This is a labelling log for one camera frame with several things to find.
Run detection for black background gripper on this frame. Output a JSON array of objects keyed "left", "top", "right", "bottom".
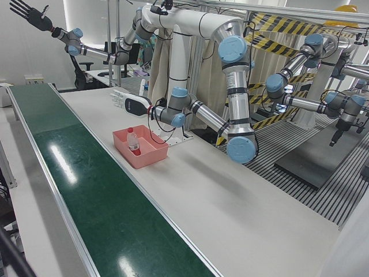
[{"left": 329, "top": 119, "right": 348, "bottom": 148}]

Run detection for clear water bottle red label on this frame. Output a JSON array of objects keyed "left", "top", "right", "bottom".
[{"left": 126, "top": 126, "right": 142, "bottom": 156}]

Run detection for pink plastic basket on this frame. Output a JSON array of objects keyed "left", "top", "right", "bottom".
[{"left": 112, "top": 124, "right": 170, "bottom": 170}]

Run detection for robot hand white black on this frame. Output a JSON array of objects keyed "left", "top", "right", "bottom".
[
  {"left": 110, "top": 79, "right": 153, "bottom": 118},
  {"left": 8, "top": 0, "right": 55, "bottom": 32}
]

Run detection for black floor mat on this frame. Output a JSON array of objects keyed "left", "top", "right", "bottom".
[{"left": 273, "top": 126, "right": 364, "bottom": 190}]

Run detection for striped metal grating platform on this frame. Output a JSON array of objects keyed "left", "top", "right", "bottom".
[{"left": 224, "top": 109, "right": 369, "bottom": 231}]

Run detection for yellow hard hat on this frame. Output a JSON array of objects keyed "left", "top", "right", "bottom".
[
  {"left": 324, "top": 19, "right": 363, "bottom": 29},
  {"left": 334, "top": 4, "right": 360, "bottom": 14}
]

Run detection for yellow black hazard barrier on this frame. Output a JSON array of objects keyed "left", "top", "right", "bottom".
[{"left": 216, "top": 11, "right": 357, "bottom": 148}]

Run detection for beige curtain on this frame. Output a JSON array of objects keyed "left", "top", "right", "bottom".
[{"left": 146, "top": 30, "right": 231, "bottom": 130}]

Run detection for colourful patterned cloth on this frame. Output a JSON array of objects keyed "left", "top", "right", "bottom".
[{"left": 137, "top": 34, "right": 159, "bottom": 70}]

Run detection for black computer monitor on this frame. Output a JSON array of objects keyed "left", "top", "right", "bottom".
[{"left": 104, "top": 41, "right": 139, "bottom": 66}]

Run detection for green conveyor belt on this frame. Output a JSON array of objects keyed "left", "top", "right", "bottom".
[{"left": 6, "top": 83, "right": 224, "bottom": 277}]

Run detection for black office chair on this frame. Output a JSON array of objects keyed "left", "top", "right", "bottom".
[{"left": 69, "top": 54, "right": 95, "bottom": 90}]

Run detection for white power strip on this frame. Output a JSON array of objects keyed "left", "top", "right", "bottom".
[{"left": 24, "top": 74, "right": 44, "bottom": 85}]

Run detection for black tripod leg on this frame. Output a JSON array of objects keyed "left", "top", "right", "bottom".
[{"left": 0, "top": 224, "right": 37, "bottom": 277}]

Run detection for white T-shaped robot pedestal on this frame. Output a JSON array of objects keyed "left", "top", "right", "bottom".
[{"left": 141, "top": 4, "right": 246, "bottom": 145}]

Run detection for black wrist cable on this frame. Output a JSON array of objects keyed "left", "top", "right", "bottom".
[{"left": 146, "top": 105, "right": 185, "bottom": 145}]

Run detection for black overhead camera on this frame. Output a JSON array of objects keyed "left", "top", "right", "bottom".
[{"left": 149, "top": 0, "right": 174, "bottom": 16}]

